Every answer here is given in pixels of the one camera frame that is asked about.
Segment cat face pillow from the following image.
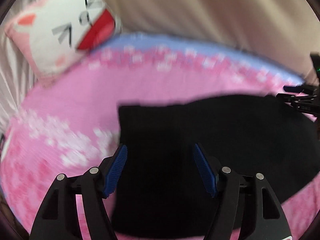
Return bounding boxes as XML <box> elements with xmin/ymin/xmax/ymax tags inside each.
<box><xmin>4</xmin><ymin>0</ymin><xmax>121</xmax><ymax>86</ymax></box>

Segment white satin fabric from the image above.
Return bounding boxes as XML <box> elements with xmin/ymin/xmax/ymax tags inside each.
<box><xmin>1</xmin><ymin>0</ymin><xmax>37</xmax><ymax>133</ymax></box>

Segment black pants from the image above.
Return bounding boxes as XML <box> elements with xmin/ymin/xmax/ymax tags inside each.
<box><xmin>111</xmin><ymin>95</ymin><xmax>319</xmax><ymax>239</ymax></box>

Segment pink floral bed sheet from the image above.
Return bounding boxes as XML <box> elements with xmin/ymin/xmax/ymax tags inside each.
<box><xmin>0</xmin><ymin>31</ymin><xmax>320</xmax><ymax>240</ymax></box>

